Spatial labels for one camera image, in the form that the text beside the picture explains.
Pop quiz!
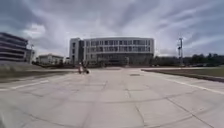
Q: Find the low pale building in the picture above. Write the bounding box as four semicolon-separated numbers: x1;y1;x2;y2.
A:
37;53;65;66

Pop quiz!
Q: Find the group of people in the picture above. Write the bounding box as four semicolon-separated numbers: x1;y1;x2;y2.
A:
77;61;91;75

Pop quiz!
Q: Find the grass strip with dark kerb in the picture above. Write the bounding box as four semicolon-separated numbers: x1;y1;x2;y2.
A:
140;66;224;84

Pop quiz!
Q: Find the grass bank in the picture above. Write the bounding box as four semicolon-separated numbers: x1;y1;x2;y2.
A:
0;62;80;84

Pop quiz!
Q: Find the row of dark trees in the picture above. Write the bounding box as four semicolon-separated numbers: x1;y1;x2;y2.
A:
150;52;224;68

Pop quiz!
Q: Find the large curved grey building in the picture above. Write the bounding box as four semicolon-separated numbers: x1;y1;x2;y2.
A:
68;36;156;67

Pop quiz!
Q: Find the tall mast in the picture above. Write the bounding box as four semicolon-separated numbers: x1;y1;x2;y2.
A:
176;35;185;67

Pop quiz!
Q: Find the pale concrete slab plaza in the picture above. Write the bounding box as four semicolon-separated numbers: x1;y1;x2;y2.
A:
0;67;224;128

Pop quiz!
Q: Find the dark multi-storey building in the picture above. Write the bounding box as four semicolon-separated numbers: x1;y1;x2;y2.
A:
0;31;36;65

